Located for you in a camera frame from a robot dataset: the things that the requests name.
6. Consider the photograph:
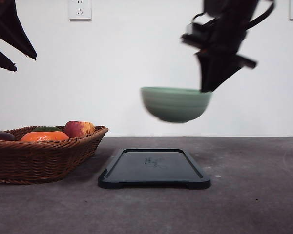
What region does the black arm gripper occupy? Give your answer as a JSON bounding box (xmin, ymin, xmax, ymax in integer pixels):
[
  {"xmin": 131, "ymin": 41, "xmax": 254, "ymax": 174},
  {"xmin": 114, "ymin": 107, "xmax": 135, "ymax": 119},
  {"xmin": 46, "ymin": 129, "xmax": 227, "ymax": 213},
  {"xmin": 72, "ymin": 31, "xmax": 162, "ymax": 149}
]
[{"xmin": 181, "ymin": 0, "xmax": 275, "ymax": 93}]

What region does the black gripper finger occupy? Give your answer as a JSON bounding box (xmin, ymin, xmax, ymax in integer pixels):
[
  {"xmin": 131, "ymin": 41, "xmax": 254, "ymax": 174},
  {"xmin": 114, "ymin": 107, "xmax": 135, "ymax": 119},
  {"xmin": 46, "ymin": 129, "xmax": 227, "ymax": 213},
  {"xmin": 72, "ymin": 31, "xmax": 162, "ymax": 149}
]
[
  {"xmin": 0, "ymin": 51, "xmax": 17, "ymax": 71},
  {"xmin": 0, "ymin": 0, "xmax": 37, "ymax": 60}
]

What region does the green ceramic bowl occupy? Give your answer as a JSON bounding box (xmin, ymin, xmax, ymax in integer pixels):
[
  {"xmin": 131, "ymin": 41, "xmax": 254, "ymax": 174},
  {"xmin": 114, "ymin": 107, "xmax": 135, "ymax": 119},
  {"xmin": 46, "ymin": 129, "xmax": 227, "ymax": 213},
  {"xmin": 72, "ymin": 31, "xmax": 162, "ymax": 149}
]
[{"xmin": 141, "ymin": 87, "xmax": 213, "ymax": 123}]

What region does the brown wicker basket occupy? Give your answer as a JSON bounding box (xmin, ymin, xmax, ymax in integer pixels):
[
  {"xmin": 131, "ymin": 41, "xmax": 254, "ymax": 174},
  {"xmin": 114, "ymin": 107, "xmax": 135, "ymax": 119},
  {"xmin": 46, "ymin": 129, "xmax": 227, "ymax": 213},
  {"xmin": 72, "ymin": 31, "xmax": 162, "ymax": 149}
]
[{"xmin": 0, "ymin": 126, "xmax": 108, "ymax": 184}]

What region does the dark purple plum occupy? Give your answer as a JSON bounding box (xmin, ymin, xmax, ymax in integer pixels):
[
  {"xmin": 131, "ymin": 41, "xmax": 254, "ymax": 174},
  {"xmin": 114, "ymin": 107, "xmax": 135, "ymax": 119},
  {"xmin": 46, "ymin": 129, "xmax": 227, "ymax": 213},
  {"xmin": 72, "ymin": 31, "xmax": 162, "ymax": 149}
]
[{"xmin": 0, "ymin": 132, "xmax": 15, "ymax": 141}]

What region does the green lime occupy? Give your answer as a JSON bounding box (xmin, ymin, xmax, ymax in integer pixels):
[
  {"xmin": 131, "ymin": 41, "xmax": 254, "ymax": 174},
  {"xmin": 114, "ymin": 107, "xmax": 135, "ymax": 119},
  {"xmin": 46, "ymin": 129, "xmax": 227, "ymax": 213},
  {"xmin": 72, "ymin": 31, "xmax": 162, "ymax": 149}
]
[{"xmin": 32, "ymin": 126, "xmax": 61, "ymax": 132}]

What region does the orange mandarin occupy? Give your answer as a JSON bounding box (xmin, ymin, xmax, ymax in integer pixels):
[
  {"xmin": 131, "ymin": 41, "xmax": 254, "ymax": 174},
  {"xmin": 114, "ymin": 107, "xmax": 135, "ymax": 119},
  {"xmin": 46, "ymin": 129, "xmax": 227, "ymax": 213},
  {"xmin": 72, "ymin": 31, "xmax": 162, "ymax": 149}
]
[{"xmin": 21, "ymin": 131, "xmax": 69, "ymax": 142}]

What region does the red yellow apple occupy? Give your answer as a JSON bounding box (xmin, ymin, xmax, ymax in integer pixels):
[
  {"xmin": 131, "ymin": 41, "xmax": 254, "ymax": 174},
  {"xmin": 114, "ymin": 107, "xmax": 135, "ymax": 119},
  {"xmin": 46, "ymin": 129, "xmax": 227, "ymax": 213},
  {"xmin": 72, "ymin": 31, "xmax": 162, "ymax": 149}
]
[{"xmin": 64, "ymin": 121, "xmax": 95, "ymax": 138}]

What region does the dark rectangular tray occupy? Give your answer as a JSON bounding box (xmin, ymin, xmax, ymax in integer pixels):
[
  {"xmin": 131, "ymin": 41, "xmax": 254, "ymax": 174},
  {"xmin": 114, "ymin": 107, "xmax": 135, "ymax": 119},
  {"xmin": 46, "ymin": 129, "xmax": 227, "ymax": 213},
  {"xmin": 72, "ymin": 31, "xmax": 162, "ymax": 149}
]
[{"xmin": 98, "ymin": 149, "xmax": 211, "ymax": 190}]

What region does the white wall socket left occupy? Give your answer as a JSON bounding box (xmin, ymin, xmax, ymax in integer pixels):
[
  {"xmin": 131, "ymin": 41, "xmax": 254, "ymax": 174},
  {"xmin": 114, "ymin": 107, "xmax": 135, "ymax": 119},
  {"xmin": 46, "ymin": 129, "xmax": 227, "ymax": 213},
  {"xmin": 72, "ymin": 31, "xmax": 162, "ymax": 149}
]
[{"xmin": 69, "ymin": 0, "xmax": 92, "ymax": 22}]

